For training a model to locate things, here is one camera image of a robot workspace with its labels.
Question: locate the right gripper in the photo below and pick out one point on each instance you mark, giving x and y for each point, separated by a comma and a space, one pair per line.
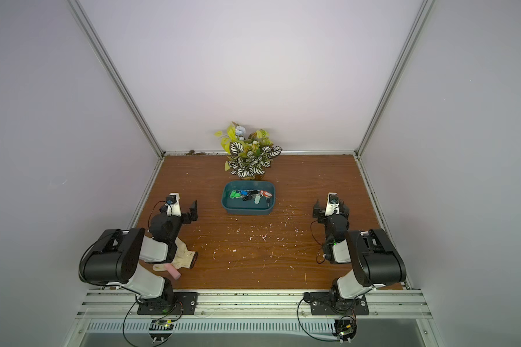
321, 217

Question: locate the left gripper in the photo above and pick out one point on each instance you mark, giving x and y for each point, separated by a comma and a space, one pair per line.
187, 217

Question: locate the teal storage box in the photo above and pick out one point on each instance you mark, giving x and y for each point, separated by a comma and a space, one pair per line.
240, 207

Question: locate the red tag key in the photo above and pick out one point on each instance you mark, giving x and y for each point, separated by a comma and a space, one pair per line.
266, 194

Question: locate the black tag key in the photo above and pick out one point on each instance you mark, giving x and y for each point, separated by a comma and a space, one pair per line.
251, 196

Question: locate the green tag key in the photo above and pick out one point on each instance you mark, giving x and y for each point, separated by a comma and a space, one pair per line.
236, 194

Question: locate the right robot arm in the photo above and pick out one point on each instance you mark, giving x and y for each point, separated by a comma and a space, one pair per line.
375, 261

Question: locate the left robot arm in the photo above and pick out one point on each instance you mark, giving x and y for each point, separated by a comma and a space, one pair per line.
115, 260

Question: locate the beige cloth glove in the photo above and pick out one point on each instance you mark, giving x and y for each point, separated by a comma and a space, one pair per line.
184, 258

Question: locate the pink purple brush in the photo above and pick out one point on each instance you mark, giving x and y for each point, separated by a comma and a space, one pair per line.
173, 271

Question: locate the vase with artificial plant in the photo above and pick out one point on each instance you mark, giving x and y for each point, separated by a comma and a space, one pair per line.
249, 154

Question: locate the left controller board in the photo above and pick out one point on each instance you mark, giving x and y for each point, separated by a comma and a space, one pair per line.
160, 331

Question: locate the controller board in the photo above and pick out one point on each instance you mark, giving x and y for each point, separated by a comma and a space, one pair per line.
345, 329
160, 331

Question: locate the right controller board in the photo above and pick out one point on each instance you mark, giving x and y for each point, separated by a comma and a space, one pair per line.
345, 329

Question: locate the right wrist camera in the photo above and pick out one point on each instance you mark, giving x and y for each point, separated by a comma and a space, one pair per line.
332, 204

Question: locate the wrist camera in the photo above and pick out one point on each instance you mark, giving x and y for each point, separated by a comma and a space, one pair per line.
332, 204
172, 205

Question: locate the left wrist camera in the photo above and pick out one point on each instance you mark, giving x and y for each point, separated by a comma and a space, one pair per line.
172, 205

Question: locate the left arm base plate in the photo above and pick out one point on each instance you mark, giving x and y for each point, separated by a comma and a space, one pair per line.
178, 303

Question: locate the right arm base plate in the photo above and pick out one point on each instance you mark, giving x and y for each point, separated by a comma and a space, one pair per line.
325, 304

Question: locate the aluminium front rail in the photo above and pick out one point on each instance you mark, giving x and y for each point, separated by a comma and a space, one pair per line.
256, 304

